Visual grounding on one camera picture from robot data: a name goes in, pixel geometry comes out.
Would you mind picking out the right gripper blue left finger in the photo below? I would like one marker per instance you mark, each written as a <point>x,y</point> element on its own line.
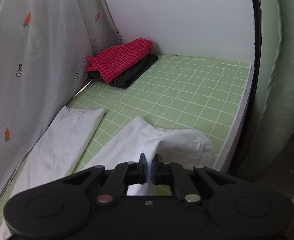
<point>142,169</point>

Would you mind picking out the green grid table cloth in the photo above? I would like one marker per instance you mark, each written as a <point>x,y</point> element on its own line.
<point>177,92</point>

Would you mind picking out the grey carrot print curtain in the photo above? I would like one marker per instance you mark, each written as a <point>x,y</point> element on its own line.
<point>43,50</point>

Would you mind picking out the green upholstered chair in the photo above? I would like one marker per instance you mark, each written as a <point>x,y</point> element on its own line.
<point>276,123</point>

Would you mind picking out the black folded garment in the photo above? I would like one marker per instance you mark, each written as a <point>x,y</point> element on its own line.
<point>127,78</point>

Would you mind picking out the red checked garment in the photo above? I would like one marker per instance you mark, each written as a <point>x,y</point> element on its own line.
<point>115,60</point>

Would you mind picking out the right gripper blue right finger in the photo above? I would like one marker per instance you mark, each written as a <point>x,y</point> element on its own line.
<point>156,170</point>

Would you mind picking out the white trousers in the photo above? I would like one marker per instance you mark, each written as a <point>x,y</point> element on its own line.
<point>57,152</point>

